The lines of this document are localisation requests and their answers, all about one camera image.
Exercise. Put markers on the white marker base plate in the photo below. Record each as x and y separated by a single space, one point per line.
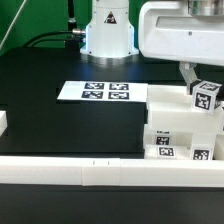
103 91

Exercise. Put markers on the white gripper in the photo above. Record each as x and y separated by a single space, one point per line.
191 31

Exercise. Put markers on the white chair seat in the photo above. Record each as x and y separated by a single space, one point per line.
207 147

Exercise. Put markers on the black vertical pole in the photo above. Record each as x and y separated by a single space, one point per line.
71 13

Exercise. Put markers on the white chair back frame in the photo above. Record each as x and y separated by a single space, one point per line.
169 109

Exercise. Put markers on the white tagged cube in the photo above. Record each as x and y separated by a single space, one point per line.
204 96

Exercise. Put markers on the white U-shaped fence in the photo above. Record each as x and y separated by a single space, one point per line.
112 172

